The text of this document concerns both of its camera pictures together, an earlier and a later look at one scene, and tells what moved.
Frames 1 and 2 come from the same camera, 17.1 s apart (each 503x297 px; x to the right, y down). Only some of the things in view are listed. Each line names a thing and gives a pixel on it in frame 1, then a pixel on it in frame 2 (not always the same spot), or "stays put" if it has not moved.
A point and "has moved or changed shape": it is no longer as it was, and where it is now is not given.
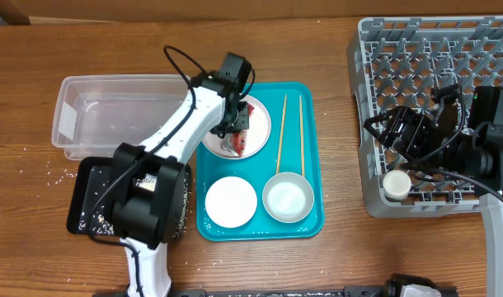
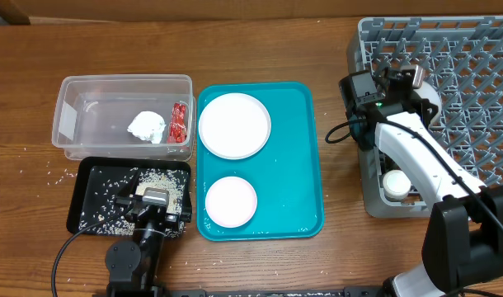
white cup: (397, 185) stays put
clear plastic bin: (95, 115) stays put
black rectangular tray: (91, 207) stays put
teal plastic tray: (295, 145) stays put
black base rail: (304, 292) stays put
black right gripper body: (420, 139) to (418, 103)
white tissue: (227, 144) to (148, 125)
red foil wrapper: (239, 139) has moved or changed shape
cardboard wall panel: (6, 12) stays put
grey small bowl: (288, 197) to (430, 92)
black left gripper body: (242, 120) to (171, 221)
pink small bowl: (231, 202) stays put
